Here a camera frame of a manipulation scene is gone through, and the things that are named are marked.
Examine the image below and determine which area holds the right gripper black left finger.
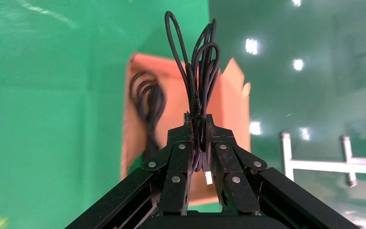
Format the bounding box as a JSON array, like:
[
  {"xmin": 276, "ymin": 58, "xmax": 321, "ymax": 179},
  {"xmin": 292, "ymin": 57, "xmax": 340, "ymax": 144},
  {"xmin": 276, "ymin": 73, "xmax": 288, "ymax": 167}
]
[{"xmin": 65, "ymin": 112, "xmax": 194, "ymax": 229}]

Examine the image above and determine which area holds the green table cloth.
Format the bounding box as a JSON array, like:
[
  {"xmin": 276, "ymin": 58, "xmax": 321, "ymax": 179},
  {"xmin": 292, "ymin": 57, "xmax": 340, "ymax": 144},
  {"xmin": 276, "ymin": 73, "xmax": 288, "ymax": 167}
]
[{"xmin": 0, "ymin": 0, "xmax": 222, "ymax": 229}]

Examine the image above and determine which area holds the thick black power cable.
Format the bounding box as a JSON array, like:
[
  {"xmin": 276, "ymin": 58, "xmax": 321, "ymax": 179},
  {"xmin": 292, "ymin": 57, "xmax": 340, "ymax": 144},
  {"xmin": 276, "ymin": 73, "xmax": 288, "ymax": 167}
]
[{"xmin": 128, "ymin": 71, "xmax": 168, "ymax": 159}]

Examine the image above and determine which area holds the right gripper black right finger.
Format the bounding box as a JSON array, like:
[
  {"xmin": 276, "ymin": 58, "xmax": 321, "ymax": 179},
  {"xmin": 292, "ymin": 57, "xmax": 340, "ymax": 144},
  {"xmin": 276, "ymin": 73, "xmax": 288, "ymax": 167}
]
[{"xmin": 205, "ymin": 114, "xmax": 360, "ymax": 229}]

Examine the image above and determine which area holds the thin black cable bundle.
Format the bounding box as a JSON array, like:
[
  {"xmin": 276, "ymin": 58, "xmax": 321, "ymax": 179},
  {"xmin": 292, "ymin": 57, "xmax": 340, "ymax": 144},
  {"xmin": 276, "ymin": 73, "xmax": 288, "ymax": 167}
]
[{"xmin": 164, "ymin": 11, "xmax": 222, "ymax": 186}]

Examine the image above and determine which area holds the open brown cardboard box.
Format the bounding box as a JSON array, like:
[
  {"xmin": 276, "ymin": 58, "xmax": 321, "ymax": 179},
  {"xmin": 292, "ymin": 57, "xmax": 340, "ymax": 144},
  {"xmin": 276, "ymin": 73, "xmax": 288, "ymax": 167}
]
[{"xmin": 120, "ymin": 52, "xmax": 252, "ymax": 206}]

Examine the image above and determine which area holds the white table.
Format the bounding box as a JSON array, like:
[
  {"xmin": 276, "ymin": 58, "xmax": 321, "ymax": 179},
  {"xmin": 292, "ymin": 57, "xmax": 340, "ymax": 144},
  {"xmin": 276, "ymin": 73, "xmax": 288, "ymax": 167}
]
[{"xmin": 280, "ymin": 131, "xmax": 366, "ymax": 187}]

